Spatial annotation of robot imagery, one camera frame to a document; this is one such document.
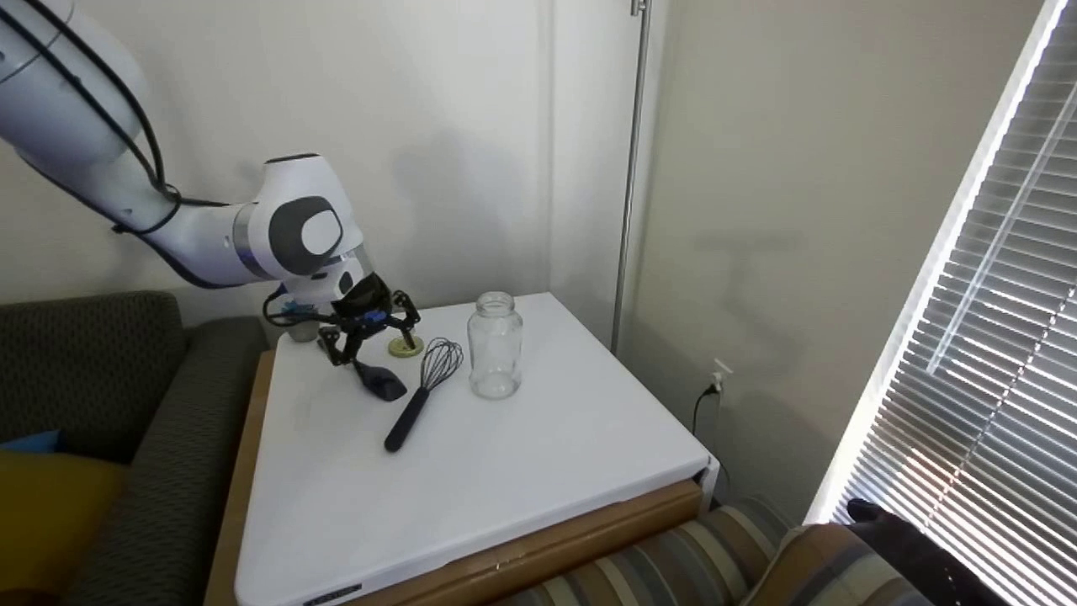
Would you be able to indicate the black wire whisk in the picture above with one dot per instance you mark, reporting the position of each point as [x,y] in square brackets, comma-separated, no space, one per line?
[440,361]

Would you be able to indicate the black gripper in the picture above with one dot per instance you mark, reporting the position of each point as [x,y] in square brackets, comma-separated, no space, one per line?
[362,314]

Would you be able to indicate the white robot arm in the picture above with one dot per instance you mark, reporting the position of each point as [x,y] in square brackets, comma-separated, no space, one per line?
[71,110]

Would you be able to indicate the striped armchair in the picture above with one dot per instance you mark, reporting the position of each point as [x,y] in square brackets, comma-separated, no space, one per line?
[741,556]

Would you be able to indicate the white window blinds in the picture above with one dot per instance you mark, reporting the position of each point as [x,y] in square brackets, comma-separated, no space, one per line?
[966,425]

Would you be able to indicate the clear glass jar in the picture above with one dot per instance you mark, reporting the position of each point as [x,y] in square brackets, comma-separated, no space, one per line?
[497,344]

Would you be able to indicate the mustard yellow cushion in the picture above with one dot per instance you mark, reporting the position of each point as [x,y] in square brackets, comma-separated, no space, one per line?
[52,509]

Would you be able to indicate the grey sofa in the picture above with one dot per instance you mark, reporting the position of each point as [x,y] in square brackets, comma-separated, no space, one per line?
[125,382]

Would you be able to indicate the dark blue spatula spoon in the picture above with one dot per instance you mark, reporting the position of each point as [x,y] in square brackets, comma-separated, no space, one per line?
[384,386]

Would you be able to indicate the yellow jar lid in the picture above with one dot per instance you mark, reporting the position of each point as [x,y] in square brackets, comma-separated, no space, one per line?
[404,348]

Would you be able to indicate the blue cushion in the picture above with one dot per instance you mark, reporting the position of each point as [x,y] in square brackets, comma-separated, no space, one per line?
[37,443]

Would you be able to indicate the wall outlet with plug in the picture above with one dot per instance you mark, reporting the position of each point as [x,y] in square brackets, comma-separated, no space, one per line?
[710,393]

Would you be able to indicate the white corner pipe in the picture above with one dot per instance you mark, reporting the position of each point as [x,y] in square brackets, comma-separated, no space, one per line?
[627,242]

